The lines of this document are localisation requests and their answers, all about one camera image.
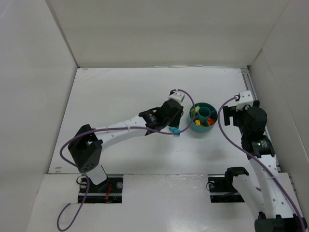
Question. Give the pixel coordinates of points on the yellow curved striped lego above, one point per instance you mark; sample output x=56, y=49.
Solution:
x=198, y=123

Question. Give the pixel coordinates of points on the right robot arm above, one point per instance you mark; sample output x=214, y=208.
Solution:
x=272, y=208

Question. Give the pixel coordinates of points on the teal square lego block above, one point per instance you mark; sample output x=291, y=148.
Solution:
x=175, y=131

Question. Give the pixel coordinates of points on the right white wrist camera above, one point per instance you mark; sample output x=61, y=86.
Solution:
x=245, y=100

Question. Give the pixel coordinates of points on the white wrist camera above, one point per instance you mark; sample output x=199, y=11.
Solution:
x=245, y=100
x=177, y=96

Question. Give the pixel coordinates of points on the lime green square lego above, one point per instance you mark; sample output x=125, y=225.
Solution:
x=194, y=111

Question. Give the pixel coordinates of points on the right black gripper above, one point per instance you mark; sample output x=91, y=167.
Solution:
x=230, y=113

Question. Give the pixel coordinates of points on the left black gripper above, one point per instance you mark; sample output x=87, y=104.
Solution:
x=177, y=118

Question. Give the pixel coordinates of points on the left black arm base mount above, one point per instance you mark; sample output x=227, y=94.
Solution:
x=110, y=192

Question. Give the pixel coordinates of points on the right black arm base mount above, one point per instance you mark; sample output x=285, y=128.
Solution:
x=220, y=186

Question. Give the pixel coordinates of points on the orange round dish lego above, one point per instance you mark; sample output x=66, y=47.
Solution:
x=211, y=121

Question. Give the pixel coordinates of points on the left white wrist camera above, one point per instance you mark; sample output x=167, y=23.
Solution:
x=177, y=96

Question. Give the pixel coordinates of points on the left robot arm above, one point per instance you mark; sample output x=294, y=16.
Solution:
x=88, y=143

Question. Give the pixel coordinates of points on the teal round divided container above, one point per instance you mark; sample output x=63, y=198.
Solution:
x=206, y=110

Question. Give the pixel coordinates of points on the aluminium rail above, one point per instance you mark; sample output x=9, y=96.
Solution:
x=257, y=119

